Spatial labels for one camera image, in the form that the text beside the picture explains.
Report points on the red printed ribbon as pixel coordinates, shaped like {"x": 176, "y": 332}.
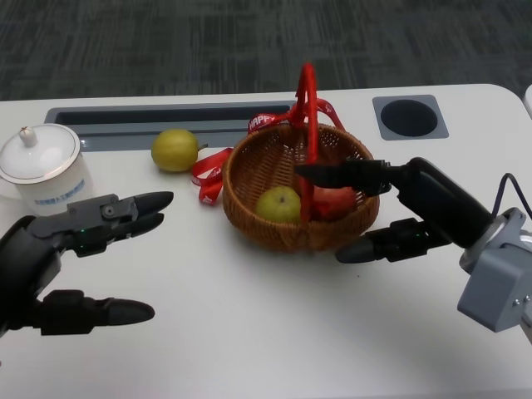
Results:
{"x": 212, "y": 170}

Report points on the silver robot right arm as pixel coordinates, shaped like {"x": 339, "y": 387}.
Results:
{"x": 511, "y": 228}

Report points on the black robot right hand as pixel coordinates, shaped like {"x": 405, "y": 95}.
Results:
{"x": 440, "y": 199}

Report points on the yellow-green pear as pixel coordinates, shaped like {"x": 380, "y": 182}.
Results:
{"x": 278, "y": 205}
{"x": 174, "y": 149}

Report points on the red apple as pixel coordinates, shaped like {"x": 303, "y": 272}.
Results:
{"x": 336, "y": 203}

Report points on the white lidded ceramic mug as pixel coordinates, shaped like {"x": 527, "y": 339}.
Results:
{"x": 45, "y": 166}

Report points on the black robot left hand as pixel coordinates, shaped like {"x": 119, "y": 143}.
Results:
{"x": 25, "y": 249}

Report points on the grey square grommet black hole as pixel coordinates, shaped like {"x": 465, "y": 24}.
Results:
{"x": 409, "y": 117}

